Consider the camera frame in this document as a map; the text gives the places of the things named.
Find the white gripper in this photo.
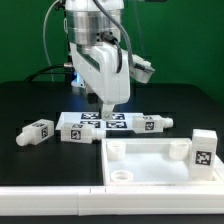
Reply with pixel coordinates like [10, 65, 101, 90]
[70, 43, 130, 121]

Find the white square table top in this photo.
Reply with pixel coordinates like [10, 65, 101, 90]
[101, 138, 224, 186]

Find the grey cable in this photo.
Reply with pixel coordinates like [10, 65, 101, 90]
[42, 0, 64, 83]

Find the black cable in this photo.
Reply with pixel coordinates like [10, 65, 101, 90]
[23, 64, 73, 83]

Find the black camera stand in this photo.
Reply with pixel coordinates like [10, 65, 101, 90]
[55, 0, 75, 85]

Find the white front obstacle wall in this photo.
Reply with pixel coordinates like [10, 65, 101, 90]
[0, 186, 224, 216]

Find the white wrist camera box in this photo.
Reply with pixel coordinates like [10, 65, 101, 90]
[130, 55, 155, 84]

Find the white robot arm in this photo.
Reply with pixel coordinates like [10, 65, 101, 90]
[65, 0, 130, 120]

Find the white marker base plate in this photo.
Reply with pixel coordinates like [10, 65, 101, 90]
[56, 112, 142, 130]

